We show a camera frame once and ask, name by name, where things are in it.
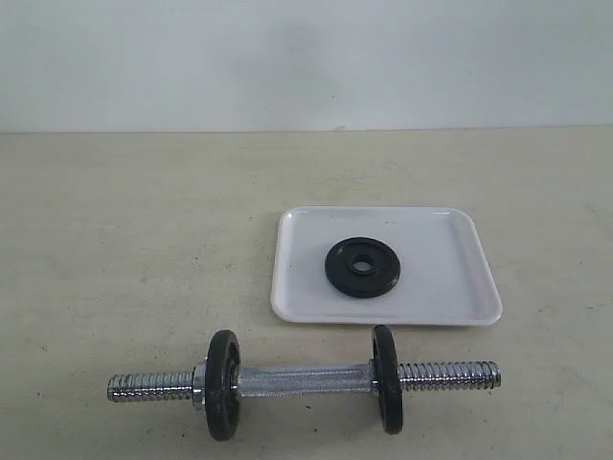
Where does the chrome threaded dumbbell bar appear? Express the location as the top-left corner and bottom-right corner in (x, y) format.
(106, 360), (502, 403)

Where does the chrome collar nut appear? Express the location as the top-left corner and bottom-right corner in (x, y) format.
(192, 360), (207, 411)

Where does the white rectangular plastic tray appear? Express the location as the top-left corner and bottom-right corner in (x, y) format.
(270, 206), (503, 327)

